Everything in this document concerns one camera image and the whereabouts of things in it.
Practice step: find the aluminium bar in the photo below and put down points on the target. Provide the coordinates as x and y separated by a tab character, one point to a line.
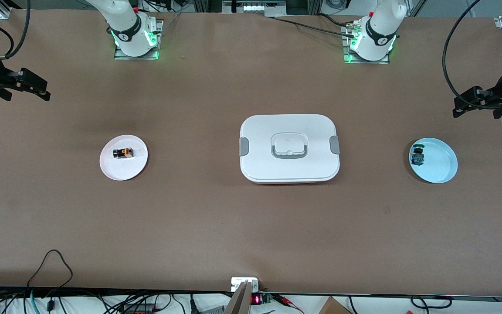
239	303

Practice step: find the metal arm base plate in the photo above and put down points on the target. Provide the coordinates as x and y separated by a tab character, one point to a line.
347	46
159	30

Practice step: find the white power strip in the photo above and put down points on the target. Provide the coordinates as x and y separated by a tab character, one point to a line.
255	6

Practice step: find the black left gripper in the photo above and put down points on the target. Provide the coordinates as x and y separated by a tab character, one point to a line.
500	92

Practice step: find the green blue push-button switch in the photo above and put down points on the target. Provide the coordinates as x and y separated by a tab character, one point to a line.
417	156

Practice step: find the pale pink round plate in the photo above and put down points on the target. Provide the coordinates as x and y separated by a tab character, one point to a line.
122	170

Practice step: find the red digit display module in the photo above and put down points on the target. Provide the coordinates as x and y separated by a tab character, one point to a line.
255	300

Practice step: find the white metal bracket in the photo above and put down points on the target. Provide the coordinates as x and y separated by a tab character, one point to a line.
235	283

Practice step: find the light blue round plate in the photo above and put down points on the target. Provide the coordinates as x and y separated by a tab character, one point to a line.
440	161

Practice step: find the brown cardboard box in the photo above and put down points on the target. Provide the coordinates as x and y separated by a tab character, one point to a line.
334	307

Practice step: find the red clip leads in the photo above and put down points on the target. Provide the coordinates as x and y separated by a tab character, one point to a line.
286	300

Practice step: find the orange black push-button switch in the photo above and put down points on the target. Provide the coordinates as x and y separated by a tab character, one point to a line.
123	153

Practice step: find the grey power adapter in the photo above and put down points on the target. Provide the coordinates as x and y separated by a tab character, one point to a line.
211	310

